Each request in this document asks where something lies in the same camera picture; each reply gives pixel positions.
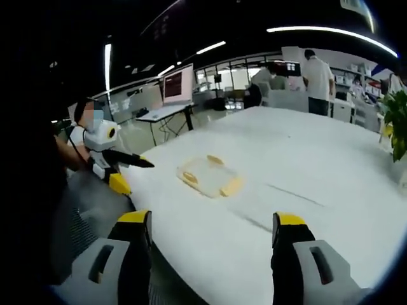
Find white folding table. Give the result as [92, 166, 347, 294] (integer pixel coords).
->
[135, 102, 198, 147]

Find black tripod stand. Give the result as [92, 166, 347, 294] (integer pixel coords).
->
[212, 72, 224, 111]

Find black office chair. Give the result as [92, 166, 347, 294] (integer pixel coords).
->
[242, 83, 263, 111]

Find large display screen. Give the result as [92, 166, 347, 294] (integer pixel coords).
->
[162, 64, 195, 106]

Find green potted plant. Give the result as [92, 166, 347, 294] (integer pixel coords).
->
[377, 90, 407, 163]

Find grey mesh chair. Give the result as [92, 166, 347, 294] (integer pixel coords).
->
[62, 176, 138, 245]

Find short ceiling light strip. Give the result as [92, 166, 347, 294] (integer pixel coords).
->
[195, 41, 227, 55]
[157, 64, 176, 78]

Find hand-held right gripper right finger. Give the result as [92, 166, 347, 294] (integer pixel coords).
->
[270, 212, 373, 305]

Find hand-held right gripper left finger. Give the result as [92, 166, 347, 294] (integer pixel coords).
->
[52, 209, 153, 305]

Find clear container with yellow buckle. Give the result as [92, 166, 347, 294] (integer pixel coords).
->
[175, 154, 245, 200]

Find long ceiling light strip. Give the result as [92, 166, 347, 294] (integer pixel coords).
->
[266, 25, 399, 58]
[104, 43, 113, 97]

